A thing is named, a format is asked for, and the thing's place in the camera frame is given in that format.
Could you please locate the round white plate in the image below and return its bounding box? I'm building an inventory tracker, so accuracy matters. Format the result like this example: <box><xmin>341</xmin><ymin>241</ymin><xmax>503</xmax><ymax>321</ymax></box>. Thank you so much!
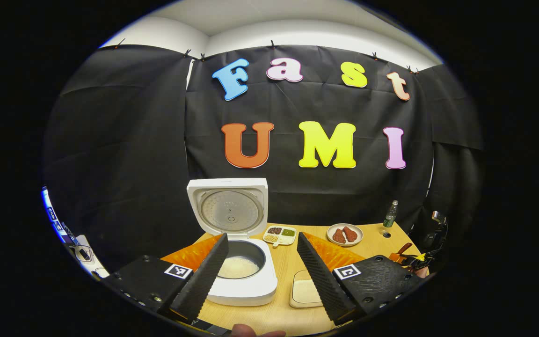
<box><xmin>327</xmin><ymin>223</ymin><xmax>364</xmax><ymax>247</ymax></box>

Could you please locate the white rectangular container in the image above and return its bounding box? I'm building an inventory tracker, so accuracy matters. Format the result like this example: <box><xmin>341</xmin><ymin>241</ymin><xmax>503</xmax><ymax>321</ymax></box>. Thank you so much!
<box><xmin>289</xmin><ymin>269</ymin><xmax>325</xmax><ymax>308</ymax></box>

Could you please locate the green glass bottle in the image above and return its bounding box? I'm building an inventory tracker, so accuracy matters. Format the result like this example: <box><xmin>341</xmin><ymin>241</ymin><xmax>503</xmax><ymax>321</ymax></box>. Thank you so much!
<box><xmin>383</xmin><ymin>200</ymin><xmax>399</xmax><ymax>228</ymax></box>

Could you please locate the white rice cooker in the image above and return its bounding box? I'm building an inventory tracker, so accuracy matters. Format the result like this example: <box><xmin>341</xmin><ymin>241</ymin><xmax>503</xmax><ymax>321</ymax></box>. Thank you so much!
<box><xmin>186</xmin><ymin>178</ymin><xmax>278</xmax><ymax>307</ymax></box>

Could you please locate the white divided grain tray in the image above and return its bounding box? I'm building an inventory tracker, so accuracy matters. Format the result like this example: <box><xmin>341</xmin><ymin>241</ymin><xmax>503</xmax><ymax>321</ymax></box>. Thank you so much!
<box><xmin>263</xmin><ymin>225</ymin><xmax>297</xmax><ymax>248</ymax></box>

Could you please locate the white panel with blue marks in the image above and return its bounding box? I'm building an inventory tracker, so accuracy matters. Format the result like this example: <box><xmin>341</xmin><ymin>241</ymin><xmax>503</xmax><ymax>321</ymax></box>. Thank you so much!
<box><xmin>41</xmin><ymin>186</ymin><xmax>111</xmax><ymax>278</ymax></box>

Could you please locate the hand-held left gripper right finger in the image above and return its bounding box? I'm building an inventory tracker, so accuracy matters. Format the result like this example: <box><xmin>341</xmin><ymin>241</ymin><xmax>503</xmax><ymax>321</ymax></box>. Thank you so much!
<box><xmin>296</xmin><ymin>232</ymin><xmax>425</xmax><ymax>327</ymax></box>

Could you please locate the white rice heap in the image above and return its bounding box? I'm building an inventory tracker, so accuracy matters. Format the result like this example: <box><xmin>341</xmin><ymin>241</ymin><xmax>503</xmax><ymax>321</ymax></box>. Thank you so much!
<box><xmin>218</xmin><ymin>256</ymin><xmax>260</xmax><ymax>279</ymax></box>

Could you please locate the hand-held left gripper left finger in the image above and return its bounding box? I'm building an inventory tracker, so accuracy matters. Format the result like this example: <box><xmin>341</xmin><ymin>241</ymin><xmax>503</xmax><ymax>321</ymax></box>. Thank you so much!
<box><xmin>106</xmin><ymin>233</ymin><xmax>229</xmax><ymax>323</ymax></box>

